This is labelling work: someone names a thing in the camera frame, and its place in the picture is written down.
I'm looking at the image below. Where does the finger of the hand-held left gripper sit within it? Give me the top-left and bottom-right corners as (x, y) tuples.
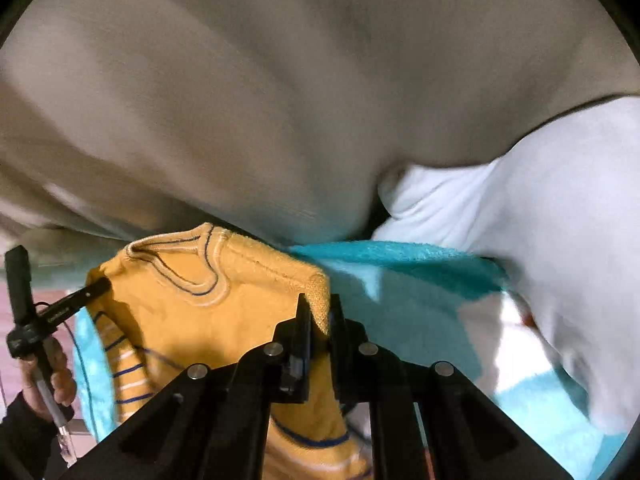
(34, 276), (113, 330)

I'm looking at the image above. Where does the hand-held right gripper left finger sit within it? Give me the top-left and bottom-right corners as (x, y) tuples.
(65, 293), (314, 480)

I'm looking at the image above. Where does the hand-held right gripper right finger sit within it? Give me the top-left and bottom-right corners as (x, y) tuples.
(329, 294), (574, 480)

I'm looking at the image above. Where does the yellow striped sweater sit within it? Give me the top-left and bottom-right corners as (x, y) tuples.
(85, 222), (374, 480)

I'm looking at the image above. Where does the person's left hand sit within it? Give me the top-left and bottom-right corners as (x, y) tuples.
(20, 336), (79, 422)

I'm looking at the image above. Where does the teal and white blanket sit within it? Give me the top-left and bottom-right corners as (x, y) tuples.
(72, 240), (629, 480)

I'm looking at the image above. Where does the beige bed sheet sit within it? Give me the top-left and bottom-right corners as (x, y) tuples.
(0, 0), (640, 273)

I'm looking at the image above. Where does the white cloth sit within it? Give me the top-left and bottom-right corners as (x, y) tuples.
(370, 95), (640, 436)

